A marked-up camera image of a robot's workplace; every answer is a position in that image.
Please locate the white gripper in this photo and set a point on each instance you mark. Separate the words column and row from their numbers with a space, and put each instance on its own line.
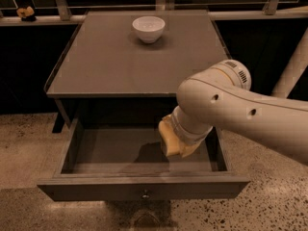
column 185, row 135

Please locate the yellow sponge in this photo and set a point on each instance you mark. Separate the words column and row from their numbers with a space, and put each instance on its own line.
column 173, row 145

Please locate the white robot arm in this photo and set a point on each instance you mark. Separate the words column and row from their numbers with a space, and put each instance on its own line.
column 220, row 97

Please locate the round metal drawer knob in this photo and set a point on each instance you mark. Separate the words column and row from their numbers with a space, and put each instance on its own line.
column 145, row 195

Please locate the open grey top drawer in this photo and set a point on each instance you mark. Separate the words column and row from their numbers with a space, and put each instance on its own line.
column 119, row 163

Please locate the grey wooden cabinet table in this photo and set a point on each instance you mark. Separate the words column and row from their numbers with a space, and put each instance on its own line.
column 106, row 59

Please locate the white ceramic bowl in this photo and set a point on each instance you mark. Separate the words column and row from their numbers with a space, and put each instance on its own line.
column 148, row 28

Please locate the small yellow black object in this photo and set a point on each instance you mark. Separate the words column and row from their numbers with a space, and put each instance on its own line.
column 26, row 13

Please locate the metal railing frame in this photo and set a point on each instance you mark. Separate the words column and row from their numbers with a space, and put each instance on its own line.
column 64, row 7

